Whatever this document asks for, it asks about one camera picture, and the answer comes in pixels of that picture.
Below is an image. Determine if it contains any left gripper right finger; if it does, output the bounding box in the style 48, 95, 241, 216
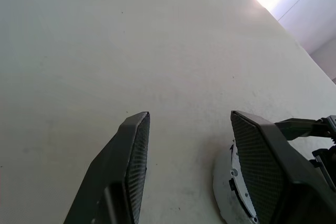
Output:
230, 110, 336, 224

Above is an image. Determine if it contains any silver round motor lid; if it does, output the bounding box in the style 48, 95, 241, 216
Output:
229, 144, 261, 224

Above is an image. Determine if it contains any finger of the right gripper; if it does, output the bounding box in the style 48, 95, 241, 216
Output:
274, 118, 323, 141

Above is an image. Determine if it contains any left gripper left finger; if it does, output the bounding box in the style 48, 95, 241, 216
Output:
62, 111, 151, 224

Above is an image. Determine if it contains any silver motor housing with windings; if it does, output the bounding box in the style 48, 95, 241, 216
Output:
213, 138, 261, 224

